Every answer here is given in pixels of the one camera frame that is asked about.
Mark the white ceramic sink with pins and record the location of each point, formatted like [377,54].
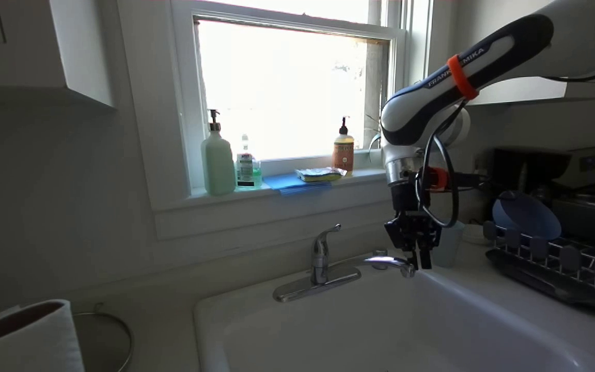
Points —
[378,324]

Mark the orange soap dispenser bottle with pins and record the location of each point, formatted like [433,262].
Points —
[343,147]

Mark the paper towel roll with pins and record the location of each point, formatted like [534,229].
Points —
[40,337]

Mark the black dish drying rack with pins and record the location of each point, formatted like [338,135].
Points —
[560,270]

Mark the blue cloth on sill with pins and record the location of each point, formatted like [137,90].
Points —
[290,184]

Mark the sponge dish on sill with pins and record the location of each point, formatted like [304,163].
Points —
[321,175]

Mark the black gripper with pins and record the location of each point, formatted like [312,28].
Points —
[411,229]

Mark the green soap dispenser bottle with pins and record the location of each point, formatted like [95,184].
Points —
[219,176]

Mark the small clear bottle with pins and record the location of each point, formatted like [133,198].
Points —
[249,173]

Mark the chrome tap faucet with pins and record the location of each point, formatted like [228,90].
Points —
[326,275]

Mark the blue bowl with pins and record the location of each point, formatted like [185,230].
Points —
[524,214]

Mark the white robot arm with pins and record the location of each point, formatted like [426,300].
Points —
[553,42]

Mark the window frame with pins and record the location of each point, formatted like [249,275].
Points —
[163,72]

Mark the white upper cabinet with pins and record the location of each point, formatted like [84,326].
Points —
[52,54]

